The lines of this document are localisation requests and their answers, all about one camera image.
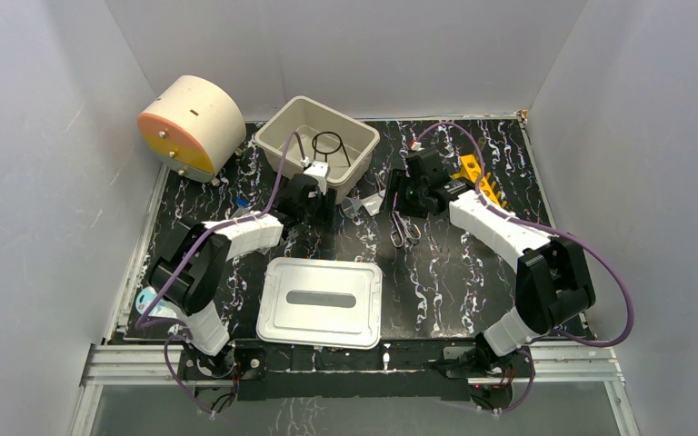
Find black wire tripod stand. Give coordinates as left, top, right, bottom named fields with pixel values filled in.
left=311, top=131, right=352, bottom=168

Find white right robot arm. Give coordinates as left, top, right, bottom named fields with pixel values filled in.
left=384, top=150, right=596, bottom=376

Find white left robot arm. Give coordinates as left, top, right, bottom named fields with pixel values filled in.
left=138, top=173, right=338, bottom=378

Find clear plastic funnel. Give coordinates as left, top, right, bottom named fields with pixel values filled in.
left=340, top=197, right=364, bottom=220

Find yellow test tube rack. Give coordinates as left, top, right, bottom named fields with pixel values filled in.
left=451, top=154, right=508, bottom=209

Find beige plastic bin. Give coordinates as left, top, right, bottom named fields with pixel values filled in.
left=254, top=95, right=380, bottom=203

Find white bin lid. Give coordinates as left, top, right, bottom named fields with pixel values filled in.
left=256, top=257, right=383, bottom=350

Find beige cylindrical centrifuge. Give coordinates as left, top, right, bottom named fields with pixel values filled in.
left=136, top=74, right=246, bottom=183

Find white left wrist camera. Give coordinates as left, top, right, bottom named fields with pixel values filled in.
left=304, top=161, right=330, bottom=181

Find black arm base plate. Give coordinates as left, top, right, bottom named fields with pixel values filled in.
left=177, top=339, right=532, bottom=407

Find aluminium frame rail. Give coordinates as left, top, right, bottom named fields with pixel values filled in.
left=81, top=341, right=624, bottom=386

